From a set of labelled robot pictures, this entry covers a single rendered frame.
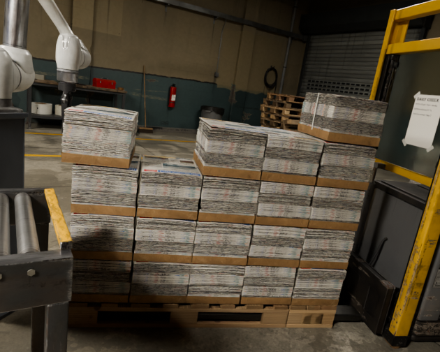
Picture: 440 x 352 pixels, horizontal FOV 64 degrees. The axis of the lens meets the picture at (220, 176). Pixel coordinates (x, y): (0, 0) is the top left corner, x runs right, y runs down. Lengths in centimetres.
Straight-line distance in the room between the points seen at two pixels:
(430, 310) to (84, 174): 194
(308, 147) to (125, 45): 704
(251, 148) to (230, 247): 52
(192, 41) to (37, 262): 837
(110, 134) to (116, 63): 685
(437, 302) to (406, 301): 24
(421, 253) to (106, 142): 162
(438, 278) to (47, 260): 194
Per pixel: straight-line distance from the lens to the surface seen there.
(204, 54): 920
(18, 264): 93
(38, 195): 140
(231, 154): 167
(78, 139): 164
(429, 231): 206
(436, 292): 234
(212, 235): 178
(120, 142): 161
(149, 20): 869
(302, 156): 178
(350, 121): 186
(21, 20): 203
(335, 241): 202
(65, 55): 177
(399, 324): 226
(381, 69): 254
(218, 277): 190
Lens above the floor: 124
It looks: 14 degrees down
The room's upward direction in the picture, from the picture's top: 8 degrees clockwise
